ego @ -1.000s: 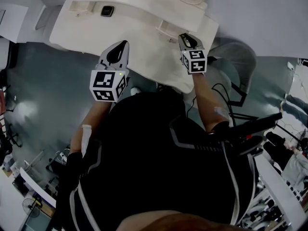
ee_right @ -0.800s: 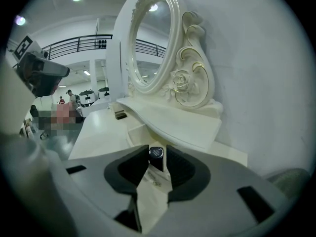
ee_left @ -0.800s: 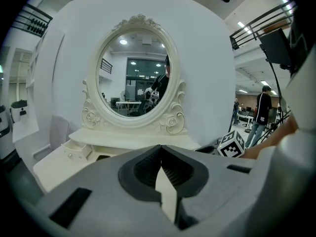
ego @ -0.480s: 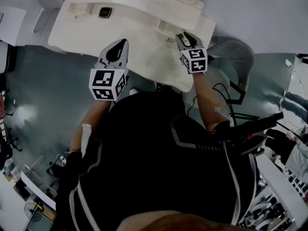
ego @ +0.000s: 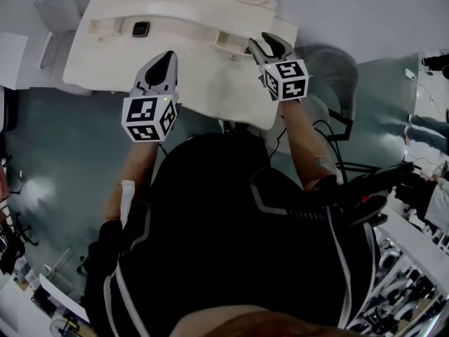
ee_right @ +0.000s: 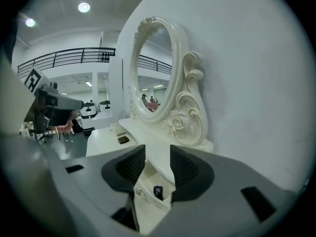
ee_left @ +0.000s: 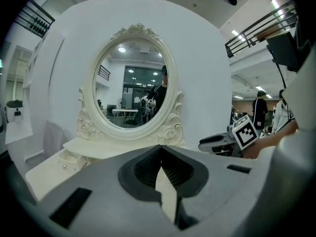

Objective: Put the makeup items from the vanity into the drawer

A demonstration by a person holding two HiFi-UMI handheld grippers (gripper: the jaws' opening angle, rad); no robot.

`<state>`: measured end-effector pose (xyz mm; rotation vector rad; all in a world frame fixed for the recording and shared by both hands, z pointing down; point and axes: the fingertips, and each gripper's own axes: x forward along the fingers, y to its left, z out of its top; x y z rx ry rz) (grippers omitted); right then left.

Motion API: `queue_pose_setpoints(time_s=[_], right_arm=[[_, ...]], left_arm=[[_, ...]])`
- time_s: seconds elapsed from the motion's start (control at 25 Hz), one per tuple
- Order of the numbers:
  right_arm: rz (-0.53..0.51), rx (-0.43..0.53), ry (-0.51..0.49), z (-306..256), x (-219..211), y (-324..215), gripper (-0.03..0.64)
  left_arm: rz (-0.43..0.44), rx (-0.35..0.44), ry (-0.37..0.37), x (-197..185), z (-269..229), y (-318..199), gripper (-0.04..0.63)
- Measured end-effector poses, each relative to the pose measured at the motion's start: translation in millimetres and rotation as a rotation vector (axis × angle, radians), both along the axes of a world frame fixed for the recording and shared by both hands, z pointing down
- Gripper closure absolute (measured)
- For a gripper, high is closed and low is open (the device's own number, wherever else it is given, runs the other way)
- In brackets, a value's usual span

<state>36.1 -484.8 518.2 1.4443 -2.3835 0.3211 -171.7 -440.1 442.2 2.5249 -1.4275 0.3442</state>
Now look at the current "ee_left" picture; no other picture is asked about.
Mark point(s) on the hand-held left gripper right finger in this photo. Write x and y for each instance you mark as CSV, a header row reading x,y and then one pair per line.
x,y
217,194

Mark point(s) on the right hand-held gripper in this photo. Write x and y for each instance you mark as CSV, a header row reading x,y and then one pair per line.
x,y
244,132

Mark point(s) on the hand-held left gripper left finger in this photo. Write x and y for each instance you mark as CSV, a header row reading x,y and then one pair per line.
x,y
103,206

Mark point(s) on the white vanity drawer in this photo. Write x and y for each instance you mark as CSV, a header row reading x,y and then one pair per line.
x,y
70,160

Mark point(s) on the white vanity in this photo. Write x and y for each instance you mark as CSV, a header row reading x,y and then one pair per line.
x,y
138,147

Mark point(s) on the person's right forearm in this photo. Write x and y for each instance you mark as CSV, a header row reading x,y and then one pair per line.
x,y
274,138

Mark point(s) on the pale pink chair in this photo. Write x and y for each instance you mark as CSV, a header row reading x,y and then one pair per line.
x,y
53,137

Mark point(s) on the oval ornate white mirror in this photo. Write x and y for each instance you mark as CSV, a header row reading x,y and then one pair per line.
x,y
130,83

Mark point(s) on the black metal railing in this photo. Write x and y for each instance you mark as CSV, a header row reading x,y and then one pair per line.
x,y
34,18
259,31

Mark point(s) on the white round bin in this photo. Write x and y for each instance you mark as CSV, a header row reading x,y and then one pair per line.
x,y
14,111

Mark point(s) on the black camera box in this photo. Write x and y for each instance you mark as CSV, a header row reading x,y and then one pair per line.
x,y
286,49

